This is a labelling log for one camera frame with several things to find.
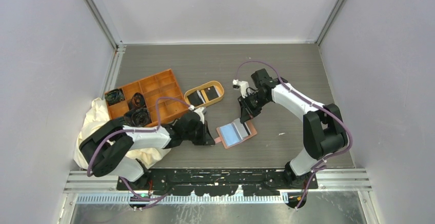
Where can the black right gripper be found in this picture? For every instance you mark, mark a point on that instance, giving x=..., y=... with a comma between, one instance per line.
x=247, y=113

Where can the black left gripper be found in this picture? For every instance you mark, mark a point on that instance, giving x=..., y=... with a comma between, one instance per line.
x=206, y=138

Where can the black card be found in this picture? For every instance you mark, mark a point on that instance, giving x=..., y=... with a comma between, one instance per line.
x=195, y=98
x=211, y=93

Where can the oval wooden card tray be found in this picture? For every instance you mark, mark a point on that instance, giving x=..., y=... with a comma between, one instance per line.
x=218, y=87

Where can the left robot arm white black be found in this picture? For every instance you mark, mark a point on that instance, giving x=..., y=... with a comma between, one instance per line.
x=105, y=150

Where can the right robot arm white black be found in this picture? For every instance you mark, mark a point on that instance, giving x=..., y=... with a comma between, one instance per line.
x=323, y=131

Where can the orange compartment tray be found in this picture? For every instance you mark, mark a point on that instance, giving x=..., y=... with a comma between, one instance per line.
x=163, y=96

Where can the dark rolled belt lower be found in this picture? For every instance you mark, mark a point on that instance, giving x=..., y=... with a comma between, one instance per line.
x=137, y=118

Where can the dark rolled belt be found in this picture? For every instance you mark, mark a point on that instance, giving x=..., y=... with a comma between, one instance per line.
x=137, y=102
x=137, y=118
x=114, y=96

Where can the dark rolled belt middle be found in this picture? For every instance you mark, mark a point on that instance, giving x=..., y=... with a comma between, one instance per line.
x=137, y=102

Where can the dark rolled belt upper left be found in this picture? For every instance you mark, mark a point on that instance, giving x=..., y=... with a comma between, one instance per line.
x=114, y=96

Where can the cream cloth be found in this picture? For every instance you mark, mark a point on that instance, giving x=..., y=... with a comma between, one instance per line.
x=95, y=118

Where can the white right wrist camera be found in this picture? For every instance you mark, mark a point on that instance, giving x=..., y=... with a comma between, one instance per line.
x=241, y=86

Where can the black mounting base plate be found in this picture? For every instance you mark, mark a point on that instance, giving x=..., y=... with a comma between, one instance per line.
x=221, y=182

